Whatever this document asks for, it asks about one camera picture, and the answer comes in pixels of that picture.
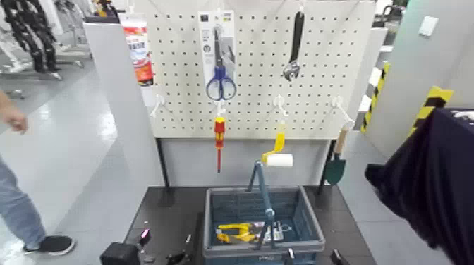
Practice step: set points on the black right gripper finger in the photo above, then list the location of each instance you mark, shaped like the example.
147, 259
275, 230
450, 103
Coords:
290, 254
337, 257

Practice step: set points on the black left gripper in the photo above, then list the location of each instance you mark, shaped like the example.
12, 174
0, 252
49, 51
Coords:
176, 259

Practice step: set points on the red yellow screwdriver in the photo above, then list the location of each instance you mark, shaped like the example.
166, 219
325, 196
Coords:
219, 129

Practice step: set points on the person's bare forearm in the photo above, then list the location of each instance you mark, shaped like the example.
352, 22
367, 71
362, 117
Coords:
3, 100

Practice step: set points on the teal plastic crate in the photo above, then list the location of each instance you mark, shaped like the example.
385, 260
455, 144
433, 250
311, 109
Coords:
303, 222

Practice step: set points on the person's bare hand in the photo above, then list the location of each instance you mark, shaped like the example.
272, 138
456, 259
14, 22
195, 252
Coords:
15, 120

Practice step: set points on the silver packaged tool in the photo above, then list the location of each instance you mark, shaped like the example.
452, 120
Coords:
281, 231

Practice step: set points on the yellow hand tool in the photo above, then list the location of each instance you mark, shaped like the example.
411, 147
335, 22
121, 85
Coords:
237, 226

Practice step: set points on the black pegboard stand leg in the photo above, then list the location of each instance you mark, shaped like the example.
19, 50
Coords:
330, 148
163, 163

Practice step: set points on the black sneaker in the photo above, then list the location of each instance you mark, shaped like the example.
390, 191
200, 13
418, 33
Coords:
55, 244

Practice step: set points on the navy blue cloth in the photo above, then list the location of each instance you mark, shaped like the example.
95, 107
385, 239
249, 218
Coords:
437, 177

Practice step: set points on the white pegboard hook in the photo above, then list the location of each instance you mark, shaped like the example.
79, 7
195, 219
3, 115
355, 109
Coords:
221, 109
158, 103
338, 103
279, 101

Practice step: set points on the white partition panel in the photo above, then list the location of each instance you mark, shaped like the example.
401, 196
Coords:
118, 111

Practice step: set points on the yellow black hazard strip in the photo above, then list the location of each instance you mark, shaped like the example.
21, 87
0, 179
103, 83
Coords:
435, 100
372, 107

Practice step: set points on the person's blue jeans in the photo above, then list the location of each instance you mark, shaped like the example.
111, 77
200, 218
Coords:
15, 207

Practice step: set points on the red white hanging package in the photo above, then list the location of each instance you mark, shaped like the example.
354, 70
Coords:
139, 48

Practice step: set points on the white perforated pegboard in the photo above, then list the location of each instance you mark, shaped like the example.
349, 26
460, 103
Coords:
259, 55

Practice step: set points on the black background robot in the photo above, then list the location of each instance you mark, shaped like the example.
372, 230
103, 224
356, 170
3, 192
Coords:
39, 59

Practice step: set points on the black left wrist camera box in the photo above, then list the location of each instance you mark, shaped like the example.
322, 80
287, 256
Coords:
120, 255

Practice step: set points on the white wall plate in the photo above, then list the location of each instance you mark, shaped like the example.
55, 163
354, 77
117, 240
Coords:
428, 26

